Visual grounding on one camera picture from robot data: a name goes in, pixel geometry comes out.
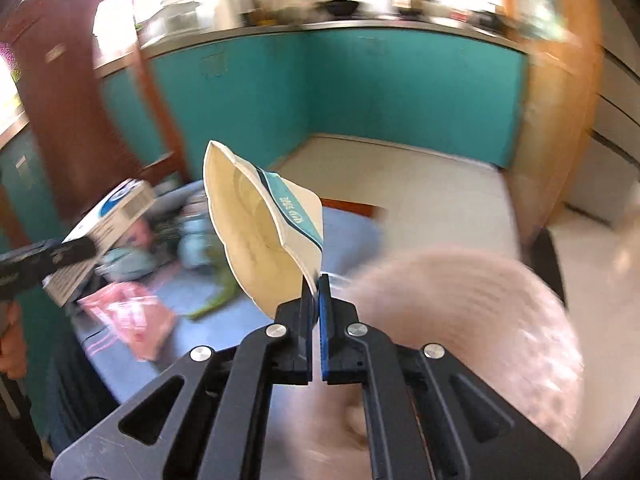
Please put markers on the pink plastic basket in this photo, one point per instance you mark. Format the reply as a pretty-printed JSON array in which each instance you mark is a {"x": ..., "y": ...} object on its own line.
[{"x": 475, "y": 310}]

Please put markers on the person's left hand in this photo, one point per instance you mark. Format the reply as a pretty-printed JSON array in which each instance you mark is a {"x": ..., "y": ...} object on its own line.
[{"x": 12, "y": 345}]

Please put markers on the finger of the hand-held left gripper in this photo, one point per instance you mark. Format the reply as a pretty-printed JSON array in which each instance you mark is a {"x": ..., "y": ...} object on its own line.
[{"x": 75, "y": 254}]

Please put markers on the wooden door frame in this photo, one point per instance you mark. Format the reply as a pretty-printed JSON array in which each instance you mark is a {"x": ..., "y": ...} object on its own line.
[{"x": 560, "y": 110}]

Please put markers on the white cardboard box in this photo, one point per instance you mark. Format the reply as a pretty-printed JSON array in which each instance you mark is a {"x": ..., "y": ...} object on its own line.
[{"x": 115, "y": 210}]

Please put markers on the blue striped cloth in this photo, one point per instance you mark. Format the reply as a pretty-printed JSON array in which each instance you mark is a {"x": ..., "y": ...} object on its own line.
[{"x": 210, "y": 330}]

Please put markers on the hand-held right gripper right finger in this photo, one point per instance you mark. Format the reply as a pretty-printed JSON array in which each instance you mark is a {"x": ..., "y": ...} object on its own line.
[{"x": 327, "y": 340}]

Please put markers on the light green wrapper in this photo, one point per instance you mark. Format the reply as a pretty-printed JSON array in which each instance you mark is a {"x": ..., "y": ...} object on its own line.
[{"x": 215, "y": 295}]

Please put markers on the black wok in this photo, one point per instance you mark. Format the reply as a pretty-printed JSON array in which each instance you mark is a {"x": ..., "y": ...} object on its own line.
[{"x": 340, "y": 7}]

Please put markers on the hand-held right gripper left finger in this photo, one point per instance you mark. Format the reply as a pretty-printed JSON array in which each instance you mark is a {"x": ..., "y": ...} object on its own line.
[{"x": 300, "y": 345}]

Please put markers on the carved wooden chair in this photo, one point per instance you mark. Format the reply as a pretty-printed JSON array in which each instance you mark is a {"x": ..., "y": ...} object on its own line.
[{"x": 65, "y": 110}]

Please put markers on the pink plastic bag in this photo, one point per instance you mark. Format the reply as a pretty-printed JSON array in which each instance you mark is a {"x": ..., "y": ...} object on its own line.
[{"x": 135, "y": 315}]

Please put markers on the grey kitchen countertop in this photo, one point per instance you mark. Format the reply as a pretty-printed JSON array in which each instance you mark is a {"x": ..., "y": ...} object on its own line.
[{"x": 350, "y": 24}]

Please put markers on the white and teal pouch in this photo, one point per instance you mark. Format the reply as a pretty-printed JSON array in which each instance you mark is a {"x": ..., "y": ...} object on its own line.
[{"x": 250, "y": 220}]

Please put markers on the light blue packet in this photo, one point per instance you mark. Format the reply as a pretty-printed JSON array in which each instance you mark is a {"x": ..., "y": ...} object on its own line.
[{"x": 197, "y": 235}]

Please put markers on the white appliance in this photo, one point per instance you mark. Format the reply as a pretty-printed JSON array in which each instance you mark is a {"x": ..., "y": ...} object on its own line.
[{"x": 230, "y": 5}]

